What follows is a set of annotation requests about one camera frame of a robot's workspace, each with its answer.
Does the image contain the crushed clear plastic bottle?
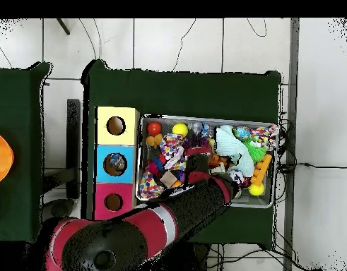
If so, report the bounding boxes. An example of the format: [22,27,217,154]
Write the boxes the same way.
[189,121,212,139]
[109,152,127,171]

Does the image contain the mint green cloth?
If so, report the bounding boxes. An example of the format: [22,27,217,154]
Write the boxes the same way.
[215,124,256,178]

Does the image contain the wooden three-hole box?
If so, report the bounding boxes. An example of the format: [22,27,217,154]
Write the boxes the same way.
[92,106,141,222]

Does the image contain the purple knobbly toy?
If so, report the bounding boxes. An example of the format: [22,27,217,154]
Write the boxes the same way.
[187,136,211,148]

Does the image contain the orange studded building brick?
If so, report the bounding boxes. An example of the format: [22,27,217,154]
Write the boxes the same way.
[208,154,229,167]

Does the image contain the yellow ball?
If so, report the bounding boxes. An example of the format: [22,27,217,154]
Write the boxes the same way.
[172,123,189,138]

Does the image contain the small soccer ball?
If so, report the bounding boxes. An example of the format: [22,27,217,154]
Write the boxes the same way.
[229,169,245,186]

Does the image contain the globe print ball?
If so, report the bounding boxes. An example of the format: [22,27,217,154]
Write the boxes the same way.
[233,126,252,142]

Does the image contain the red orange ball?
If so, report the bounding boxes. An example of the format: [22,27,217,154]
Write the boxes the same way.
[146,121,163,137]

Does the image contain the green spiky ball with eyes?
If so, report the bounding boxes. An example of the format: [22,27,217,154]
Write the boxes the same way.
[242,139,268,164]

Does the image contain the black panel stand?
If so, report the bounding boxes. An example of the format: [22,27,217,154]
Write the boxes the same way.
[66,98,81,200]

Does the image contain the dark green side tablecloth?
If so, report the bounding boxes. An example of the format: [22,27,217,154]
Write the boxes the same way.
[0,61,58,244]

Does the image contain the orange bowl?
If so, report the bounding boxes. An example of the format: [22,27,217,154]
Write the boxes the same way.
[0,131,15,186]

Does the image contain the wire mesh bin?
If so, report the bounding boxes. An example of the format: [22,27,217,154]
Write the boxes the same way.
[134,113,280,210]

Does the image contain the long black floor cable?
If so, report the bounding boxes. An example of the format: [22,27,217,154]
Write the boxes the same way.
[277,162,347,174]

